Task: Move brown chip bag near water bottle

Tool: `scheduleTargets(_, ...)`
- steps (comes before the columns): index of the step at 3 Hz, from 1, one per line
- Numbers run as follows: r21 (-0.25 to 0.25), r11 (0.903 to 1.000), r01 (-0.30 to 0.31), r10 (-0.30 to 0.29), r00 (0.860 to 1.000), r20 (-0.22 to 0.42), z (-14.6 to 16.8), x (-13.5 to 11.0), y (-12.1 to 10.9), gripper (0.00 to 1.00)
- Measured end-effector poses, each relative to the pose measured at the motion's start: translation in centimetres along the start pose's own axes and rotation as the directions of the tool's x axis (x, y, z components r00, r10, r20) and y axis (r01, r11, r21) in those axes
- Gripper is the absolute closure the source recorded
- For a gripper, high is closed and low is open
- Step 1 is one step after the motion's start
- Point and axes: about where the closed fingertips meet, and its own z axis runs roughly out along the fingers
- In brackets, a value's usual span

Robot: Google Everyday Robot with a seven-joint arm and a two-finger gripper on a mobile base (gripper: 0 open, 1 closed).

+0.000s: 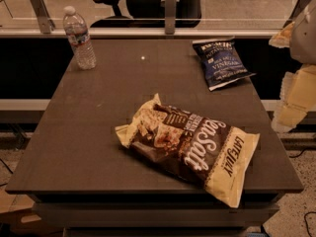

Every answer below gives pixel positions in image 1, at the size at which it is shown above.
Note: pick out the black office chair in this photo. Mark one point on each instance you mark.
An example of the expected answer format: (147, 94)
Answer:
(149, 14)

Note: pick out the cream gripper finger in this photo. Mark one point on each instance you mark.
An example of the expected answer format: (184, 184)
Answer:
(286, 118)
(282, 38)

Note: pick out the metal partition bracket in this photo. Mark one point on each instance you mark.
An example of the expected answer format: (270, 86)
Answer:
(298, 8)
(170, 16)
(46, 24)

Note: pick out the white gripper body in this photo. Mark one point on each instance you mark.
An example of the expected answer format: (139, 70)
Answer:
(304, 39)

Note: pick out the left metal partition bracket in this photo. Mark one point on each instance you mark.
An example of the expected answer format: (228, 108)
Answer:
(46, 24)

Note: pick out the right metal partition bracket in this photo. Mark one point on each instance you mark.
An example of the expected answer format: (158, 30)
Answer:
(298, 8)

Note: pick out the blue potato chip bag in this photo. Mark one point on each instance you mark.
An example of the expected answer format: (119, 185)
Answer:
(220, 62)

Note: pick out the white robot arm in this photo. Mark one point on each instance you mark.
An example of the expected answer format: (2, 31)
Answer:
(302, 44)

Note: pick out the cardboard box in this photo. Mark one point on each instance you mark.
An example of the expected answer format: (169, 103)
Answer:
(17, 218)

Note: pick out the brown Late July chip bag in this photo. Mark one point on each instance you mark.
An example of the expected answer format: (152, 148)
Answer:
(197, 149)

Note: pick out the clear plastic water bottle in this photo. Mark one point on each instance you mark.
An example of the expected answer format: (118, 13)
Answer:
(79, 38)

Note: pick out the middle metal partition bracket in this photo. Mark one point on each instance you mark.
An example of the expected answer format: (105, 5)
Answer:
(170, 16)

